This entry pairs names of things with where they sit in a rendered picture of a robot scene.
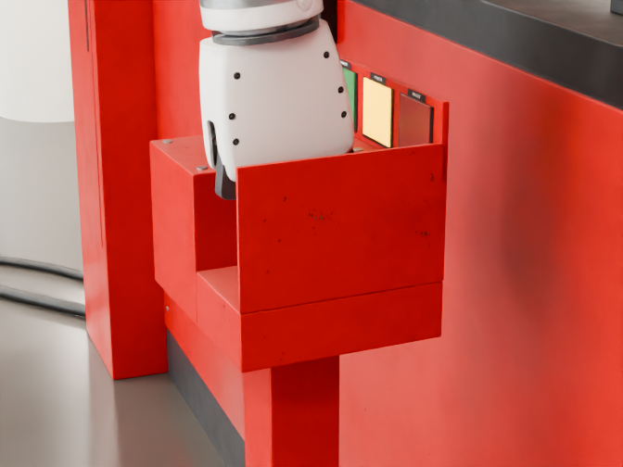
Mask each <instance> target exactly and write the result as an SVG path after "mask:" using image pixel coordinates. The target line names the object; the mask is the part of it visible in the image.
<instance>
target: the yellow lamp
mask: <svg viewBox="0 0 623 467"><path fill-rule="evenodd" d="M390 102H391V89H389V88H387V87H386V86H383V85H381V84H379V83H377V82H373V81H371V80H369V79H367V78H363V133H364V134H366V135H367V136H369V137H371V138H373V139H375V140H376V141H378V142H380V143H382V144H383V145H386V146H388V147H390Z"/></svg>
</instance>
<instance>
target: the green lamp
mask: <svg viewBox="0 0 623 467"><path fill-rule="evenodd" d="M342 69H343V73H344V77H345V81H346V85H347V89H348V94H349V99H350V108H351V114H352V119H353V127H354V128H355V73H354V72H352V71H350V70H347V69H344V68H342Z"/></svg>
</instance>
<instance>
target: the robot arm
mask: <svg viewBox="0 0 623 467"><path fill-rule="evenodd" d="M199 5H200V11H201V17H202V23H203V26H204V27H205V28H207V29H209V30H212V32H211V37H210V38H207V39H204V40H202V41H201V42H200V53H199V86H200V104H201V117H202V127H203V136H204V144H205V149H206V155H207V159H208V162H209V164H210V166H211V167H212V168H213V169H214V170H216V181H215V193H216V195H217V196H219V197H221V198H222V199H224V200H236V184H235V167H239V166H247V165H254V164H262V163H270V162H277V161H286V160H293V159H302V158H316V157H324V156H332V155H339V154H348V153H354V150H353V146H354V127H353V119H352V114H351V108H350V99H349V94H348V89H347V85H346V81H345V77H344V73H343V69H342V66H341V62H340V59H339V56H338V52H337V48H336V45H335V42H334V39H333V36H332V33H331V31H330V29H329V26H328V24H327V22H326V21H325V20H323V19H319V18H318V16H316V15H318V14H319V13H321V12H322V11H323V10H324V5H323V0H199ZM213 139H214V140H213Z"/></svg>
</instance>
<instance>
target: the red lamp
mask: <svg viewBox="0 0 623 467"><path fill-rule="evenodd" d="M430 110H431V107H430V106H427V105H425V104H423V103H421V102H418V101H416V100H414V99H412V98H410V97H408V96H406V95H400V147H402V146H410V145H424V144H429V143H430Z"/></svg>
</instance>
